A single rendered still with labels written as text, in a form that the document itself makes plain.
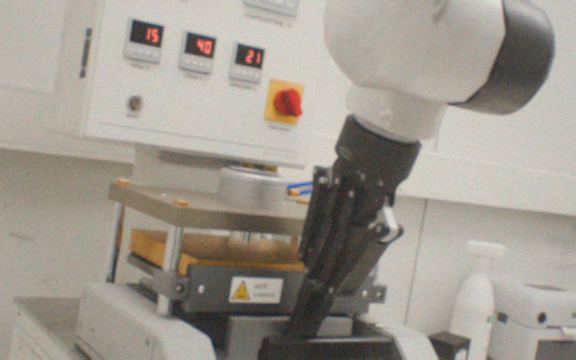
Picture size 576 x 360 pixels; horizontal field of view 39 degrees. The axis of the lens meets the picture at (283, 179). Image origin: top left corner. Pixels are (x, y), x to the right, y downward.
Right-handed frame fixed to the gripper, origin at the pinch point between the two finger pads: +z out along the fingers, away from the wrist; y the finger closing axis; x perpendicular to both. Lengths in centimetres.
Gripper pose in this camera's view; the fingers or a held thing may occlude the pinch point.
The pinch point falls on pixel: (309, 311)
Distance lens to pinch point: 82.0
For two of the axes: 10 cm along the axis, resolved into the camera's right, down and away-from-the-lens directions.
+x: 8.2, 1.0, 5.6
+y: 4.6, 4.6, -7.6
